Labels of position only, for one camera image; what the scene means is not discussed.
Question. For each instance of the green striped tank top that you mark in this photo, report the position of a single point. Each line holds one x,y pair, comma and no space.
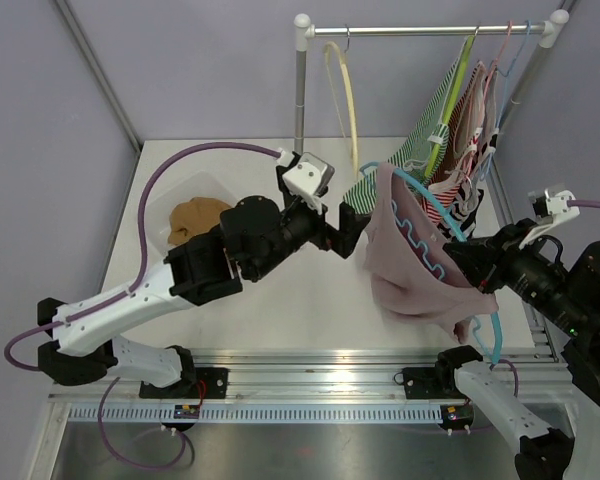
411,157

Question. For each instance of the pink tank top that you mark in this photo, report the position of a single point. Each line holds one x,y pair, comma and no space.
410,270

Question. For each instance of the cream hanger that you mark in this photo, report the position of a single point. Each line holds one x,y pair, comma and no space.
331,50

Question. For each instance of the brown tank top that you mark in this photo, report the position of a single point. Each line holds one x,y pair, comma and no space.
194,217

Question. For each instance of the pink hanger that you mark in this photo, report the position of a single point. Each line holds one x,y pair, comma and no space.
495,60

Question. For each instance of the red striped tank top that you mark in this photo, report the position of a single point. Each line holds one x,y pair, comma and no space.
451,183

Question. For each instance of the metal clothes rack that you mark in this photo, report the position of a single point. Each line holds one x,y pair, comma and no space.
304,31

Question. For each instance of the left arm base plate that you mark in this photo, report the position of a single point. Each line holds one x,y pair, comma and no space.
211,382

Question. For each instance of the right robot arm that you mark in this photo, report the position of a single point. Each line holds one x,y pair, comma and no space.
567,298

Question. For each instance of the light blue thin hanger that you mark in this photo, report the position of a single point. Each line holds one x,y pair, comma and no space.
505,85

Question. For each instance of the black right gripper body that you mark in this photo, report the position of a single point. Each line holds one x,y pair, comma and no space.
491,273

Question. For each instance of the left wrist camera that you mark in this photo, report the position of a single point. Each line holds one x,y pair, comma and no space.
303,178

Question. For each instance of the black white striped tank top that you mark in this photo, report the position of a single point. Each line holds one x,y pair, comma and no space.
474,130

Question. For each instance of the green hanger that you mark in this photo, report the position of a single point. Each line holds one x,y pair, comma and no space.
440,137

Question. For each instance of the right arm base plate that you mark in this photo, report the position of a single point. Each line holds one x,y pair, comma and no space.
421,383

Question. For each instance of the white slotted cable duct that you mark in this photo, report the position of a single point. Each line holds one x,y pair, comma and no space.
259,414

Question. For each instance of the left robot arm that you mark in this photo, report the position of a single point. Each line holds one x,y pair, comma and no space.
251,240

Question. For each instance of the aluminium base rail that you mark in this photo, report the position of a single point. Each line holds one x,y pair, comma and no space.
340,376

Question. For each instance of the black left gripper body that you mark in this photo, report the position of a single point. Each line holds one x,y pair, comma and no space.
300,224

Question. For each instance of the white plastic basket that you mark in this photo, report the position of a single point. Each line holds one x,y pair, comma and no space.
162,202

